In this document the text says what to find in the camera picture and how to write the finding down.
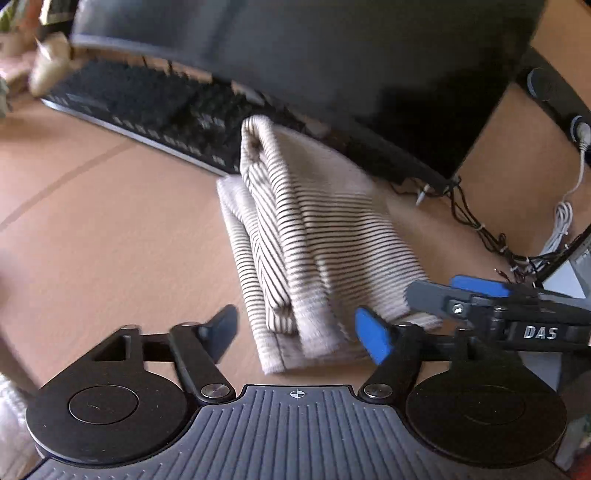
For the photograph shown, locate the striped shirt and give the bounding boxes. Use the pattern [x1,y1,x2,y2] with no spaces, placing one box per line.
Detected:
[216,115,444,376]

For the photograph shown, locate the black keyboard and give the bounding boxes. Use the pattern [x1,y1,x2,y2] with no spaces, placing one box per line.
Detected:
[41,59,287,178]

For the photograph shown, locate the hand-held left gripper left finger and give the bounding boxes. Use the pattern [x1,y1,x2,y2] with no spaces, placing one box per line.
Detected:
[95,305,239,407]

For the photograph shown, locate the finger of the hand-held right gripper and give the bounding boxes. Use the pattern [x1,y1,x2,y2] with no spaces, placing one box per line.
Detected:
[451,275,513,300]
[405,280,492,326]

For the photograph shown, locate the white cloth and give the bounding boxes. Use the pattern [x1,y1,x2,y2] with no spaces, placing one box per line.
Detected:
[0,373,41,464]

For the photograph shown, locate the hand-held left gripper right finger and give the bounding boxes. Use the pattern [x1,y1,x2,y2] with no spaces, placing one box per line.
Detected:
[355,307,525,406]

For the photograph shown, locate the white cable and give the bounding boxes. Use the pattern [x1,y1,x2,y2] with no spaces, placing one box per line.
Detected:
[538,124,591,259]

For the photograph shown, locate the black monitor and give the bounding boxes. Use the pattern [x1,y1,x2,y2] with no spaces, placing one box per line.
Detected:
[69,0,548,186]

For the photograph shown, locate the black cable bundle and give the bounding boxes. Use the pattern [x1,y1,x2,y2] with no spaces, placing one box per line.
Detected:
[390,174,571,283]

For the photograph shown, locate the grey screen panel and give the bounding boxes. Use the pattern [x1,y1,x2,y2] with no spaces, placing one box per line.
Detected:
[536,230,591,301]

